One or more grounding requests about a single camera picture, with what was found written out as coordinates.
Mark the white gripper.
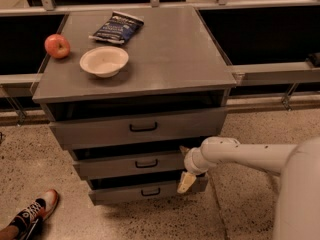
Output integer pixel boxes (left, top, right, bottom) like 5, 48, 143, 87
177, 146, 209, 194

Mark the grey drawer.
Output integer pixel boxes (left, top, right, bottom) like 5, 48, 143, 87
73, 148, 185, 180
88, 175, 210, 206
49, 108, 227, 150

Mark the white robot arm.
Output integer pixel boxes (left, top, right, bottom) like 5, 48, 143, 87
177, 137, 320, 240

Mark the grey bottom drawer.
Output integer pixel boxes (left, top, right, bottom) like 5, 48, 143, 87
88, 175, 210, 206

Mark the grey drawer cabinet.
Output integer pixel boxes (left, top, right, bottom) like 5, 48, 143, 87
33, 7, 235, 191

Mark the grey top drawer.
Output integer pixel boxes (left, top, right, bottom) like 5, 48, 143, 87
49, 108, 227, 150

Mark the white bowl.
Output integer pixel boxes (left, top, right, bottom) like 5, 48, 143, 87
80, 46, 129, 78

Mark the blue chip bag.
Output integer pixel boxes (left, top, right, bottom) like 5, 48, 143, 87
89, 11, 144, 45

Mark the metal railing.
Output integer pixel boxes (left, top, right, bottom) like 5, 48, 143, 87
1, 0, 319, 122

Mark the red black sneaker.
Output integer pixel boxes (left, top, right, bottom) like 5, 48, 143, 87
9, 189, 59, 239

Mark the red apple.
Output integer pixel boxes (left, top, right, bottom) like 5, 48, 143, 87
44, 34, 70, 59

